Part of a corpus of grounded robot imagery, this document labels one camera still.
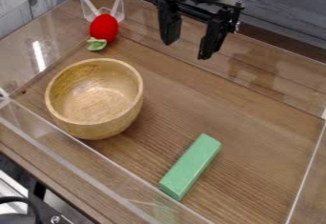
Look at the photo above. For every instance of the black metal table frame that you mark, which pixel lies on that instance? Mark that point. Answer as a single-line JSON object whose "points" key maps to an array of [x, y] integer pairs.
{"points": [[49, 214]]}

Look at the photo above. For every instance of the clear acrylic corner bracket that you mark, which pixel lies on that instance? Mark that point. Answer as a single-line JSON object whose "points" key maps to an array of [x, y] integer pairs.
{"points": [[92, 12]]}

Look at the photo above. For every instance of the wooden bowl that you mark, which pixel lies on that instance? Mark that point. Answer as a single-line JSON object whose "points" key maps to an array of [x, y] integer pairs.
{"points": [[94, 98]]}

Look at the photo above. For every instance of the clear acrylic wall enclosure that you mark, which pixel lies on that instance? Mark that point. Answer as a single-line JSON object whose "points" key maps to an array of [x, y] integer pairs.
{"points": [[256, 97]]}

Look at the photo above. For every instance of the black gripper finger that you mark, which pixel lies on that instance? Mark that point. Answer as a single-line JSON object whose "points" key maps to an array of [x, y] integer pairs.
{"points": [[170, 22], [215, 38]]}

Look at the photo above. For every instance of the red plush strawberry toy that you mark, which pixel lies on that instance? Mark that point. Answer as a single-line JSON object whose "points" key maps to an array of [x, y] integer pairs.
{"points": [[104, 32]]}

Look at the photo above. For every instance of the green rectangular block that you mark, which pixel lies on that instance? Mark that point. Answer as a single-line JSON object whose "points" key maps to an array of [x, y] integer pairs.
{"points": [[191, 166]]}

